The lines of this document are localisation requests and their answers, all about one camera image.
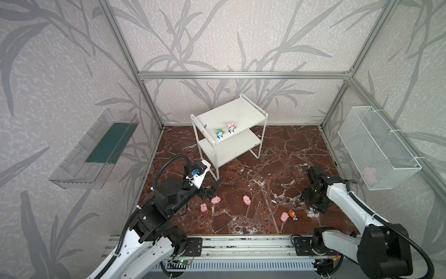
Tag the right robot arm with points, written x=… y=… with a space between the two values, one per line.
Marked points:
x=380 y=252

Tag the orange blue figurine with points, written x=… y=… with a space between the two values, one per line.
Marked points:
x=293 y=215

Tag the teal blue cat figurine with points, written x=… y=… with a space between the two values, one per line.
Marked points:
x=219 y=133

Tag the white blue round figurine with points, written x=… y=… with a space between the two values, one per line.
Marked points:
x=312 y=213

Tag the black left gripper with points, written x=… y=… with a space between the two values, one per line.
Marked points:
x=205 y=190

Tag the white two-tier metal shelf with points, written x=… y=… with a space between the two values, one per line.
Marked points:
x=250 y=121

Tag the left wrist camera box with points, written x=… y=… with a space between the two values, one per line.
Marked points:
x=196 y=176

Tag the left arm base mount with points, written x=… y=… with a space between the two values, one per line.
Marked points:
x=184 y=248

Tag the pink pig toy centre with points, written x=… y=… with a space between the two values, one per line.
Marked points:
x=247 y=200

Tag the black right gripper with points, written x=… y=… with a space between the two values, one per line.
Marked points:
x=312 y=197

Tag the pink pig toy right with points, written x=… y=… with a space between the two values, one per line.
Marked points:
x=284 y=217

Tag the pink pig toy far left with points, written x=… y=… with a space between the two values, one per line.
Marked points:
x=203 y=208

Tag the white wire mesh basket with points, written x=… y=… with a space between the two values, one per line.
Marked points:
x=371 y=142

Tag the aluminium enclosure frame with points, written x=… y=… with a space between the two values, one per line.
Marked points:
x=348 y=77

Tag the pink pig toy left-centre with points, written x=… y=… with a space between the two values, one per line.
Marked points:
x=216 y=200

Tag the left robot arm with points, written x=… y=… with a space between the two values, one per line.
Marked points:
x=148 y=237

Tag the green circuit board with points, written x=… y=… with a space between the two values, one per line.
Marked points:
x=180 y=264

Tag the pink toy in basket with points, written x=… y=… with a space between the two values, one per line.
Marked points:
x=369 y=175

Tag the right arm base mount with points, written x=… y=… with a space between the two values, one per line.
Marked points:
x=326 y=266

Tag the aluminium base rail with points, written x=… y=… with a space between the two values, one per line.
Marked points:
x=249 y=254

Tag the clear plastic wall bin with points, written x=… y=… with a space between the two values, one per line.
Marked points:
x=93 y=159

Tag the pink hat blue figurine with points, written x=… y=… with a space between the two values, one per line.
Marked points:
x=231 y=127

